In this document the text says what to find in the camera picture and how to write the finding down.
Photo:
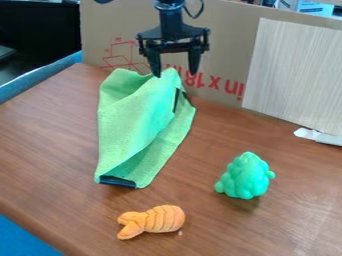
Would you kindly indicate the green cloth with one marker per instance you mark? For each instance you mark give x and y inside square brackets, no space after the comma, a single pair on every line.
[138,126]

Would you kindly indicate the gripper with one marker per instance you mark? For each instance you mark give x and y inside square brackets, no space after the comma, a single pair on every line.
[173,37]

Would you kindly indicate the orange plush shrimp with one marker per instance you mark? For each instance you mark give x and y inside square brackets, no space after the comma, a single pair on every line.
[153,220]

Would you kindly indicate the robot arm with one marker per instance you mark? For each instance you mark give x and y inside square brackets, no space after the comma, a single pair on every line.
[171,13]

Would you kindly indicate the cardboard box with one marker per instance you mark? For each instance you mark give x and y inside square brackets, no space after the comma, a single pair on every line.
[231,50]

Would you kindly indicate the green toy grapes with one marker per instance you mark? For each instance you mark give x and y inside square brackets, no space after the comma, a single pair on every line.
[246,177]

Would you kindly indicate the wooden board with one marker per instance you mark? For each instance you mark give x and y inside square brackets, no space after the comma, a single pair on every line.
[296,75]

